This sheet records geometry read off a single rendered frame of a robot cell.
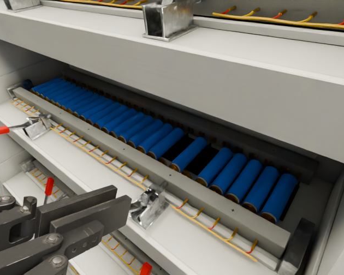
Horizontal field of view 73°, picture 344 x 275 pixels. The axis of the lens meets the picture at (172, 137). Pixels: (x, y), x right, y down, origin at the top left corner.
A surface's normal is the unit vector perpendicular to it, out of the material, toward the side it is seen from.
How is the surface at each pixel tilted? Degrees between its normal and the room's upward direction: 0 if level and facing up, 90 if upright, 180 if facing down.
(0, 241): 91
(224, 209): 19
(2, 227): 91
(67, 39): 109
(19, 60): 90
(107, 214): 90
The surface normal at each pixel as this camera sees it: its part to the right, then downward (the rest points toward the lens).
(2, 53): 0.77, 0.36
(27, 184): -0.07, -0.77
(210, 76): -0.63, 0.53
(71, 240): 0.25, -0.93
